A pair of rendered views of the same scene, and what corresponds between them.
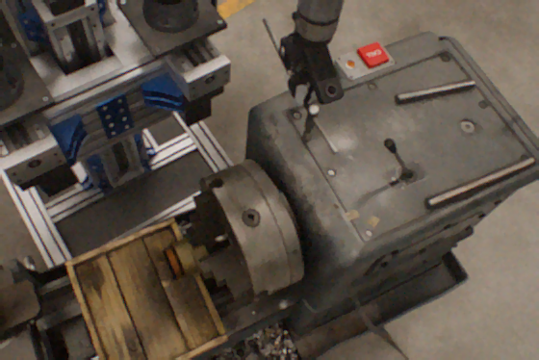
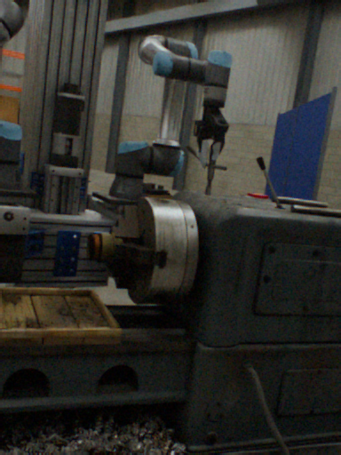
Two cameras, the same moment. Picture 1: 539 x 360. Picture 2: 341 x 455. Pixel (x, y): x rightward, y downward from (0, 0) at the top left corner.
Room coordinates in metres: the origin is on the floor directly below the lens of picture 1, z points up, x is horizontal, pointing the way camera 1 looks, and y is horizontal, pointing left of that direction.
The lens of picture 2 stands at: (-1.00, -0.39, 1.39)
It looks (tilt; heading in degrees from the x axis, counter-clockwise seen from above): 9 degrees down; 12
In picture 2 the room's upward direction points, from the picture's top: 8 degrees clockwise
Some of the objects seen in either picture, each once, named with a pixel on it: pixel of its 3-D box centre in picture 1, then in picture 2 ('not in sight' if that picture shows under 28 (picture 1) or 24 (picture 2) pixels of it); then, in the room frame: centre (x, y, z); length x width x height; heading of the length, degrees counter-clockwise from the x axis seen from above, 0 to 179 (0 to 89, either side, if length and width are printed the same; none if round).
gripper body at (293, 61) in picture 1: (307, 47); (210, 121); (0.68, -0.02, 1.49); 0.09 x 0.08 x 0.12; 36
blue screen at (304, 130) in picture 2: not in sight; (287, 178); (7.40, 0.07, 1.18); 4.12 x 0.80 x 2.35; 13
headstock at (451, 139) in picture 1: (379, 167); (265, 262); (0.70, -0.28, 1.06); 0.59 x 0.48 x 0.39; 126
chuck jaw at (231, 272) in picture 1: (232, 277); (138, 254); (0.33, 0.04, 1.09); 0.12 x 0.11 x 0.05; 36
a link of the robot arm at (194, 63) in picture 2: not in sight; (202, 72); (0.75, 0.04, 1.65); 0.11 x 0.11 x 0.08; 33
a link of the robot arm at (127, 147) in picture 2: not in sight; (133, 156); (1.01, 0.34, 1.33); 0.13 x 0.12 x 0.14; 123
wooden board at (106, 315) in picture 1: (145, 300); (53, 313); (0.29, 0.26, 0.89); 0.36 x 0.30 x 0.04; 36
